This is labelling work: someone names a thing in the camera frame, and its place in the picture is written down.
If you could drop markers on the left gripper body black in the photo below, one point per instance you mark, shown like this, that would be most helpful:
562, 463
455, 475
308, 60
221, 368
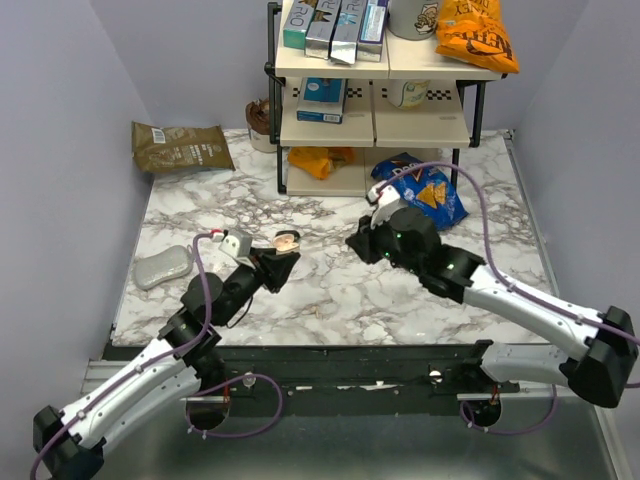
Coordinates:
272, 281

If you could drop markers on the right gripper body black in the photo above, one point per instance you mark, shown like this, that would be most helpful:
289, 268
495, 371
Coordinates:
378, 244

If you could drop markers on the beige earbud charging case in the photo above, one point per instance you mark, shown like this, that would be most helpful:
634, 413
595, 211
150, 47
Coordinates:
285, 244

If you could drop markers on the black earbud charging case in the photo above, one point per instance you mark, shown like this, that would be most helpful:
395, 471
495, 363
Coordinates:
295, 234

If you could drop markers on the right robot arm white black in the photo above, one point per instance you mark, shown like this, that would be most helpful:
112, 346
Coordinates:
591, 353

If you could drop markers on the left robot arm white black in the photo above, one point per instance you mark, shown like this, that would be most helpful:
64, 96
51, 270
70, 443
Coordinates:
72, 442

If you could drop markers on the blue Doritos chip bag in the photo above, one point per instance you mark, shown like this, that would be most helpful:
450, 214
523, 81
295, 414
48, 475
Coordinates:
428, 189

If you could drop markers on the small orange snack bag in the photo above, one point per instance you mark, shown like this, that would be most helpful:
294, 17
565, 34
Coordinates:
321, 162

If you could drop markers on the white green cup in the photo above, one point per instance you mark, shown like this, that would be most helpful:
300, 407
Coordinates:
407, 94

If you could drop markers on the white cup brown contents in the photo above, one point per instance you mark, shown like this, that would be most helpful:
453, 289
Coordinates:
257, 114

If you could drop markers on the blue box middle shelf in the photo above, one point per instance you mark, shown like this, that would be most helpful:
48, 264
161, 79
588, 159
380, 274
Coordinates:
321, 100

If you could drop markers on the brown coffee bag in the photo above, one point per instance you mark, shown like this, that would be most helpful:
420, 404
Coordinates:
159, 150

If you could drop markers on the blue white toothpaste box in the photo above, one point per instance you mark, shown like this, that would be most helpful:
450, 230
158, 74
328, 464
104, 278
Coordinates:
371, 37

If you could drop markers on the silver toothpaste box left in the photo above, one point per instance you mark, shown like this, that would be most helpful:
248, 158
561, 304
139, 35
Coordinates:
319, 34

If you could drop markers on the orange chip bag top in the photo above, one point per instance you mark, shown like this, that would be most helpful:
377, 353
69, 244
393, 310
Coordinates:
473, 31

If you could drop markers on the white mug with cartoon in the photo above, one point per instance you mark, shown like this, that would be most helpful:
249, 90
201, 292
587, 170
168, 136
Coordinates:
413, 19

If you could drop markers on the teal toothpaste box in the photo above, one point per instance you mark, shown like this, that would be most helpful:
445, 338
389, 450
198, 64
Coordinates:
297, 23

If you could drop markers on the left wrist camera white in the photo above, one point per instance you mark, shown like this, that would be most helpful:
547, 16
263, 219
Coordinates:
236, 244

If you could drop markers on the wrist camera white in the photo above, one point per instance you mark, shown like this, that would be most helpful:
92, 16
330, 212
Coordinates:
385, 201
236, 244

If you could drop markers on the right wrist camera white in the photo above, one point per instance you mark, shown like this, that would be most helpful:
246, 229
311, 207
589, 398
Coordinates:
385, 201

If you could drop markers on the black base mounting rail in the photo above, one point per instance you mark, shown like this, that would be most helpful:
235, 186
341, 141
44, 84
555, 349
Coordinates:
325, 382

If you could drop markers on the beige shelf rack black frame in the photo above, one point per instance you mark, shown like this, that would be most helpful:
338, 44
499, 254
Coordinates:
450, 117

